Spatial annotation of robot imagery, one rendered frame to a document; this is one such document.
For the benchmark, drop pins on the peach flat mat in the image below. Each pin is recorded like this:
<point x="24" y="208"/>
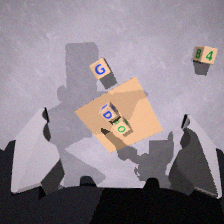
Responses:
<point x="131" y="102"/>

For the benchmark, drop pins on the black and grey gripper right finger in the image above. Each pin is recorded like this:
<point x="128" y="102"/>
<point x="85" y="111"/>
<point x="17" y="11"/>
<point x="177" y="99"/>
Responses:
<point x="198" y="169"/>

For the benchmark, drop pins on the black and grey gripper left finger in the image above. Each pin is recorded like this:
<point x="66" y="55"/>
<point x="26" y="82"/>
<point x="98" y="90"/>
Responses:
<point x="30" y="168"/>

